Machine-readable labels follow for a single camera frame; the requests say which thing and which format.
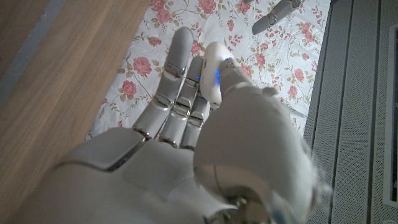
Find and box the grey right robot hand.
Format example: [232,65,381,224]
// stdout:
[9,27,322,224]

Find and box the white AirPods case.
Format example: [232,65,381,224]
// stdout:
[198,41,236,108]

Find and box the floral backdrop cloth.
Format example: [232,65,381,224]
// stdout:
[85,0,332,141]

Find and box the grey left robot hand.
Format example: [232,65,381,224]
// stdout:
[243,0,304,35]

